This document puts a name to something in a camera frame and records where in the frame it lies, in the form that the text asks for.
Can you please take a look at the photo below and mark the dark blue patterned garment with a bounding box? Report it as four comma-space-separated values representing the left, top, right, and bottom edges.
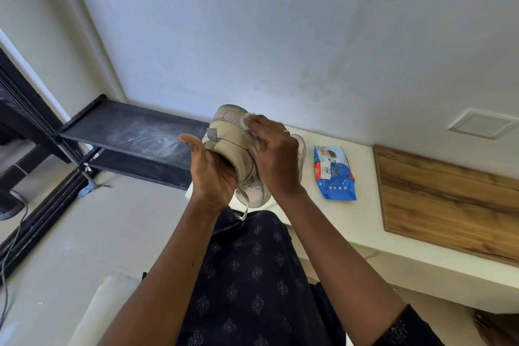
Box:
175, 208, 447, 346

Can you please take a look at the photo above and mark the beige sneaker shoe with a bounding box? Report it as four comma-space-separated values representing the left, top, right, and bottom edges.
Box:
201, 104, 272, 221

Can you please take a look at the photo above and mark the person's left forearm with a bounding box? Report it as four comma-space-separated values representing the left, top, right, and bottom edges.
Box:
98, 195, 228, 346

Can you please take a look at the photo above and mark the white wall plate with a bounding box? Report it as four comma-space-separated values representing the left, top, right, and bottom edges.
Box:
447, 107, 519, 140

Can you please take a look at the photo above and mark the person's right hand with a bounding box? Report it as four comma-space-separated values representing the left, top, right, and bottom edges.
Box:
243, 114, 305, 199

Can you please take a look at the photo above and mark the black metal shelf rack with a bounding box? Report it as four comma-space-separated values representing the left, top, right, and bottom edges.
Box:
54, 94, 210, 191

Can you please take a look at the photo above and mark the white sneaker shoe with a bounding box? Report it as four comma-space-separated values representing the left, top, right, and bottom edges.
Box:
290, 134, 307, 185

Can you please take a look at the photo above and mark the blue wet wipes packet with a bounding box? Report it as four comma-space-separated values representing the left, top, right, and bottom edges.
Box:
312, 145, 358, 201

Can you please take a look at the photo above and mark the brown wooden board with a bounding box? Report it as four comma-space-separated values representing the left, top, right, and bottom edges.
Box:
372, 145, 519, 268

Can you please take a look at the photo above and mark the white cushion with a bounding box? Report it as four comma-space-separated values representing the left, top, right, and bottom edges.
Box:
67, 272, 143, 346

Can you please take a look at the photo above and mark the black cable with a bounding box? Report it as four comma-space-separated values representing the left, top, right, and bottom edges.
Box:
0, 189, 30, 331

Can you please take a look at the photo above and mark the black door frame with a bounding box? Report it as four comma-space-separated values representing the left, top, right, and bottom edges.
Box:
0, 46, 99, 286

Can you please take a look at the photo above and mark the person's left hand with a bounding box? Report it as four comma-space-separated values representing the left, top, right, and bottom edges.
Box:
178, 133, 238, 213

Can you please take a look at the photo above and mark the person's right forearm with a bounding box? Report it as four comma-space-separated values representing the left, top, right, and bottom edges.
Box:
275, 187, 408, 346

